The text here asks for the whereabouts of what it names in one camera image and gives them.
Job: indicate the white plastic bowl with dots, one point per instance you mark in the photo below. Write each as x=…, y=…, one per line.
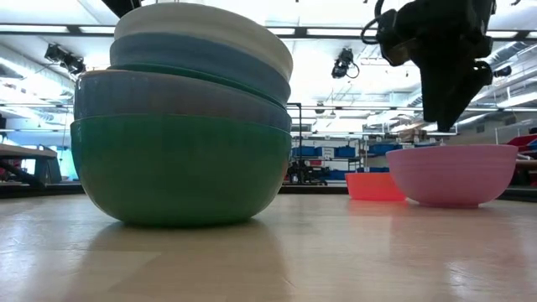
x=201, y=21

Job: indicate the shelf rack with blue bins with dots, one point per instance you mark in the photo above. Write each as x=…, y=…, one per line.
x=335, y=157

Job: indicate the black overhead rig bar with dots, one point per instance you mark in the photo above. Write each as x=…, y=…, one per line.
x=327, y=31

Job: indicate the small red plastic bowl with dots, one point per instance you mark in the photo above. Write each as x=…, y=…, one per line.
x=371, y=187

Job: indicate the red storage bin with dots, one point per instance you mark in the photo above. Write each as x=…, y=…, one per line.
x=522, y=142

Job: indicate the black overhead camera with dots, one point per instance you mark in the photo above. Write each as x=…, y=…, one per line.
x=343, y=63

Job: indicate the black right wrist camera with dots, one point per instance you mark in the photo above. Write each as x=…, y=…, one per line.
x=392, y=38

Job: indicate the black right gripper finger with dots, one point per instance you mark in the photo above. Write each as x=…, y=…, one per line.
x=431, y=88
x=461, y=92

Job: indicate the black metal rack post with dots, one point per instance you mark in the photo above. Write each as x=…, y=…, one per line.
x=299, y=130

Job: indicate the black ceiling spotlights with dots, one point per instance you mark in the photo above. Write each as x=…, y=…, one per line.
x=65, y=58

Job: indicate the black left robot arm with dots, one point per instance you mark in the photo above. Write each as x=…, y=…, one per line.
x=121, y=6

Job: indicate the blue plastic bowl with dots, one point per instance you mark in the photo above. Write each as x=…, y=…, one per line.
x=168, y=96
x=189, y=54

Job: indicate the pink plastic bowl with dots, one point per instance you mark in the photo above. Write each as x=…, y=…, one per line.
x=453, y=176

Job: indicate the green translucent plastic bowl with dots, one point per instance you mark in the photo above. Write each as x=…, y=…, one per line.
x=180, y=176

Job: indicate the wooden side table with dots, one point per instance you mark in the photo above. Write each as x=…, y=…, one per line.
x=25, y=159

